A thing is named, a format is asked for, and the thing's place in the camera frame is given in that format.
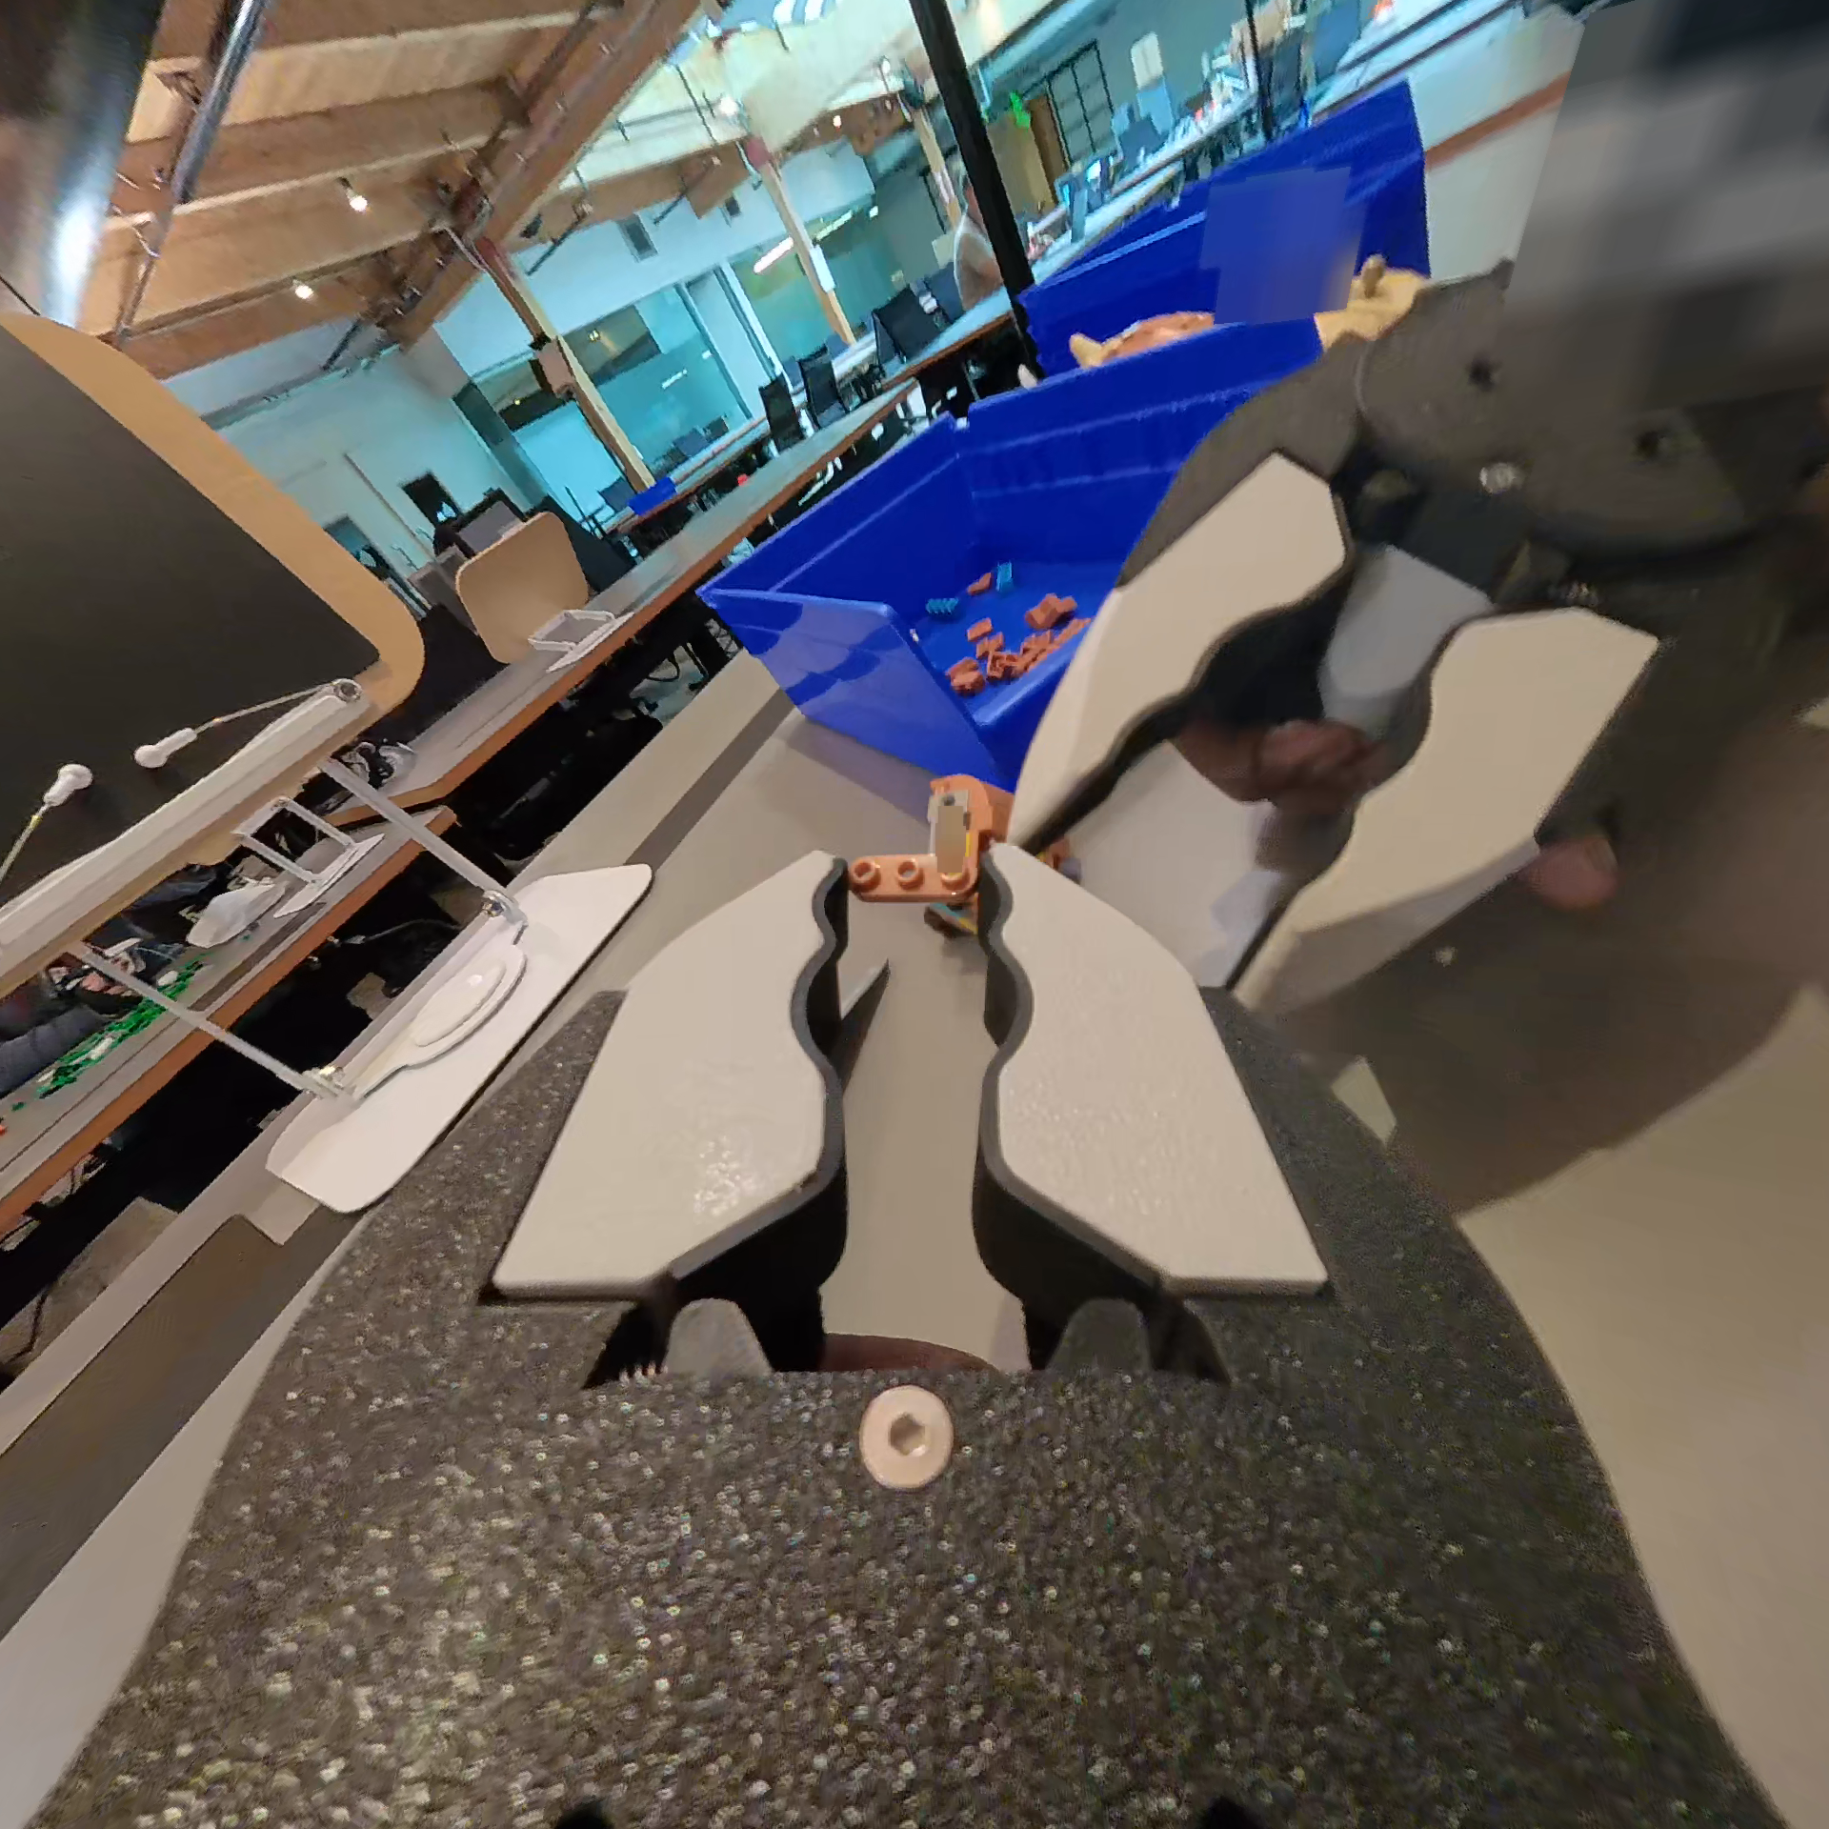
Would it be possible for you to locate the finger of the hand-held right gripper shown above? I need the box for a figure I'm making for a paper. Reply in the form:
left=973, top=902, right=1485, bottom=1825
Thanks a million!
left=1006, top=449, right=1358, bottom=847
left=1228, top=604, right=1662, bottom=1015

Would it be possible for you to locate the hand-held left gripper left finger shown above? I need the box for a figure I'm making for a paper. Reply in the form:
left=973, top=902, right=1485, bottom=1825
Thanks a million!
left=491, top=852, right=848, bottom=1304

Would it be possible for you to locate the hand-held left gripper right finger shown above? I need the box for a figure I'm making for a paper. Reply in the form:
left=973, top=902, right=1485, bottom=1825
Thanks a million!
left=977, top=844, right=1334, bottom=1301

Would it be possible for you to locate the orange brick assembly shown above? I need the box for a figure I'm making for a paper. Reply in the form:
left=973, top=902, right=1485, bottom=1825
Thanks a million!
left=847, top=792, right=990, bottom=904

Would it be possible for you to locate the blue storage bin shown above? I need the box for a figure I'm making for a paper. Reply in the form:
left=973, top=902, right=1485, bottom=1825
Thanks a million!
left=696, top=321, right=1328, bottom=798
left=1017, top=77, right=1436, bottom=379

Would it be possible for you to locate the grey desk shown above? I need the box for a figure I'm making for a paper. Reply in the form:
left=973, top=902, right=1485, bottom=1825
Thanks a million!
left=0, top=648, right=1829, bottom=1829

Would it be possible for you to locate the person's right hand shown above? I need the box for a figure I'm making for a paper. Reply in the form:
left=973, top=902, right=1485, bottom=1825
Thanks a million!
left=1186, top=722, right=1626, bottom=911

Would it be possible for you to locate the tan toy figure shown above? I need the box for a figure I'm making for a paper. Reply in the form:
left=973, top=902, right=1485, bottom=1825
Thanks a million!
left=1069, top=312, right=1220, bottom=371
left=1311, top=253, right=1429, bottom=348

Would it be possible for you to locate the pile of orange bricks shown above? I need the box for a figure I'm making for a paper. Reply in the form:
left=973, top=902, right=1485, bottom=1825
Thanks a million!
left=922, top=563, right=1096, bottom=696

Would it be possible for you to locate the brick vehicle model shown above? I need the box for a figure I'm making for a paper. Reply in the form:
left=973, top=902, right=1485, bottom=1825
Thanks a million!
left=922, top=773, right=1078, bottom=939

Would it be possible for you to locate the black pole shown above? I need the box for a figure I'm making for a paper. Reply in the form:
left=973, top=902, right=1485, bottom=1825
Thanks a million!
left=910, top=0, right=1047, bottom=387

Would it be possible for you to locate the wood-edged long table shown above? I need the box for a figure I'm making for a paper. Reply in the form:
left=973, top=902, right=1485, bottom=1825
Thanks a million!
left=0, top=377, right=920, bottom=1231

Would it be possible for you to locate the pile of green bricks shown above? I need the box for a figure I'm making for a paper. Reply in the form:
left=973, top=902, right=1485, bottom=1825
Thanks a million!
left=13, top=960, right=205, bottom=1109

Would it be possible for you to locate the wooden chair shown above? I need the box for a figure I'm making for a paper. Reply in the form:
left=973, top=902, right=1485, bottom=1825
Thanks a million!
left=455, top=510, right=592, bottom=664

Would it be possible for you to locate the wood-edged black board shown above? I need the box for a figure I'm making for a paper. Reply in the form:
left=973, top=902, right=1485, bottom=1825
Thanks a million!
left=0, top=313, right=429, bottom=988

